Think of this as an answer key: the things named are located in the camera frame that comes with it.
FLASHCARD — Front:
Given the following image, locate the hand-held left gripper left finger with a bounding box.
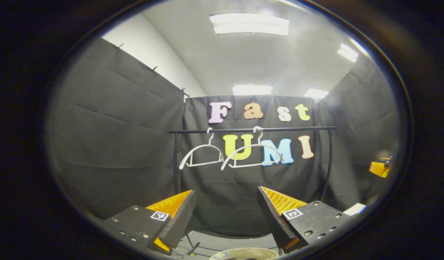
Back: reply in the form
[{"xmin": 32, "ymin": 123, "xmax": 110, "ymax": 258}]
[{"xmin": 101, "ymin": 190, "xmax": 197, "ymax": 256}]

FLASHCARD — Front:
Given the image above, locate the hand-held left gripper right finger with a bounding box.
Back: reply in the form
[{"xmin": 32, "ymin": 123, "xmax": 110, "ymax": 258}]
[{"xmin": 257, "ymin": 186, "xmax": 352, "ymax": 254}]

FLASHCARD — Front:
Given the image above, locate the white plastic hanger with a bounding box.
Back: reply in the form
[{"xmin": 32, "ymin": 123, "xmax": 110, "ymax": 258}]
[
  {"xmin": 221, "ymin": 126, "xmax": 284, "ymax": 171},
  {"xmin": 179, "ymin": 127, "xmax": 225, "ymax": 170}
]

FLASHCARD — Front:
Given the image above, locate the black metal clothes rack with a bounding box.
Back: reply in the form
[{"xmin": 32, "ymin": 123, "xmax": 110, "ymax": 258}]
[{"xmin": 168, "ymin": 126, "xmax": 337, "ymax": 256}]

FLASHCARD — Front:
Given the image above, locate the white flat panel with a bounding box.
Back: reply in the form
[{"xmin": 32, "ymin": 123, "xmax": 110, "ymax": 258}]
[{"xmin": 343, "ymin": 203, "xmax": 367, "ymax": 216}]

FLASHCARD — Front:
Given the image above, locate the black backdrop cloth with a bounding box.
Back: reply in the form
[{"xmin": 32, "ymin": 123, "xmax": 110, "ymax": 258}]
[{"xmin": 45, "ymin": 38, "xmax": 401, "ymax": 237}]

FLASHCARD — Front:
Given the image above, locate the large ceiling light panel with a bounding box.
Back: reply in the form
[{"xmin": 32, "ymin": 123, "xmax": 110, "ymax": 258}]
[{"xmin": 209, "ymin": 13, "xmax": 290, "ymax": 36}]

